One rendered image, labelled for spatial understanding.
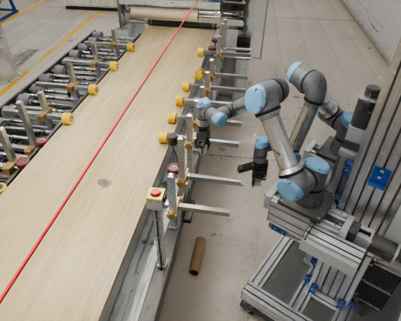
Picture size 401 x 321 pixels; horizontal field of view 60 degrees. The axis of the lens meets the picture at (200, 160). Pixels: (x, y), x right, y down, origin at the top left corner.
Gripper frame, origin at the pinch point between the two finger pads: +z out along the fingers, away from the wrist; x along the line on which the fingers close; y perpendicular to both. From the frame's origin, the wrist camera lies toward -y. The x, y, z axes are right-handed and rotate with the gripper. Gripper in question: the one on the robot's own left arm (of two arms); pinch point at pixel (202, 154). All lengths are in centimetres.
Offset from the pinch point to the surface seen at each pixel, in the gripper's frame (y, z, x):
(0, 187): -42, 8, 108
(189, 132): 14.0, -4.9, 10.8
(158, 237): -63, 4, 10
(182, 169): -11.0, 4.5, 9.9
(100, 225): -57, 9, 42
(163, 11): 245, -10, 90
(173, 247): -48, 29, 7
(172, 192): -36.0, -1.1, 9.5
